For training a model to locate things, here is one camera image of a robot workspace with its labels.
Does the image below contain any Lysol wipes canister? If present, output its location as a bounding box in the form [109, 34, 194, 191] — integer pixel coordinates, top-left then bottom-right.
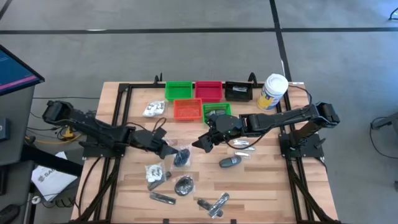
[256, 73, 289, 112]

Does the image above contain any black desk foot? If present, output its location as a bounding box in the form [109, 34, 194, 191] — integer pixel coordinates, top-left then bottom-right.
[20, 144, 83, 177]

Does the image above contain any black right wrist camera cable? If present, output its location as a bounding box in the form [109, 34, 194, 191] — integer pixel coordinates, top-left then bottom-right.
[223, 135, 266, 151]

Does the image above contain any dark grey roll-on deodorant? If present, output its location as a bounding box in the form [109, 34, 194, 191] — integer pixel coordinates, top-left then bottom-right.
[218, 156, 243, 169]
[204, 108, 228, 119]

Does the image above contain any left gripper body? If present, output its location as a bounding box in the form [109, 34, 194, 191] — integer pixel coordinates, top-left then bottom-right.
[132, 126, 169, 154]

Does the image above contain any green plastic basket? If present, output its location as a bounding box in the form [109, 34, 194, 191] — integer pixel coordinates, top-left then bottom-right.
[164, 80, 194, 102]
[202, 102, 233, 126]

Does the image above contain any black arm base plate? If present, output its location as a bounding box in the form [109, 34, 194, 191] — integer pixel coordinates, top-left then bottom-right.
[278, 133, 325, 159]
[81, 133, 129, 159]

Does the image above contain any black floor cable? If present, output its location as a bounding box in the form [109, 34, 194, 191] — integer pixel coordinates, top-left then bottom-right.
[369, 116, 398, 160]

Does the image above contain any black computer mouse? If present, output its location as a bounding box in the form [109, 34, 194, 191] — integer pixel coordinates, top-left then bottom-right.
[0, 203, 21, 224]

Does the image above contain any black aluminium table frame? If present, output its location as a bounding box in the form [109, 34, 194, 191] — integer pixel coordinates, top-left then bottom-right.
[74, 72, 340, 224]

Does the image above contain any small black desk device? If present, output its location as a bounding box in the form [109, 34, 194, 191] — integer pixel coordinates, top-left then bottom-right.
[0, 117, 11, 142]

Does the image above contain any yellow cable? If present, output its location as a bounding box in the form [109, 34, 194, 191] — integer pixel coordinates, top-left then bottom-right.
[25, 126, 84, 146]

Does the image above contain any bagged black round hairbrush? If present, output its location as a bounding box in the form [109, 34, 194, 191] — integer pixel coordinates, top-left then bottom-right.
[172, 147, 192, 169]
[173, 175, 196, 197]

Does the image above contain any bagged black comb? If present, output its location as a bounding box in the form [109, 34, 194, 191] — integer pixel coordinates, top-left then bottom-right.
[147, 170, 172, 192]
[149, 192, 177, 206]
[207, 192, 231, 219]
[197, 198, 224, 218]

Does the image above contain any white printed paper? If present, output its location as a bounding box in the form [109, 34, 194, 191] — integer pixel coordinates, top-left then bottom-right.
[30, 151, 79, 202]

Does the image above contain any black plastic basket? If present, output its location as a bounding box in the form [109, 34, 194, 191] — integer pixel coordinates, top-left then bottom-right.
[224, 81, 254, 103]

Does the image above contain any computer monitor with blue screen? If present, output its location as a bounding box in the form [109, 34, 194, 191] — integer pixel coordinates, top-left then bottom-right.
[0, 44, 45, 96]

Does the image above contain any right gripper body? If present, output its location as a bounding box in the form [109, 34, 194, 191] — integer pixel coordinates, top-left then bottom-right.
[208, 113, 245, 142]

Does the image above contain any red plastic basket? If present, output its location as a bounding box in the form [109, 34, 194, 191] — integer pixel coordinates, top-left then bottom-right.
[194, 80, 224, 104]

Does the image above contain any orange plastic basket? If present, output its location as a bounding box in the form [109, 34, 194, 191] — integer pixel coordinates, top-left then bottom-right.
[172, 98, 203, 121]

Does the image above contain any grey desk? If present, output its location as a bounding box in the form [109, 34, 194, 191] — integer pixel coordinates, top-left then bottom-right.
[0, 85, 35, 167]

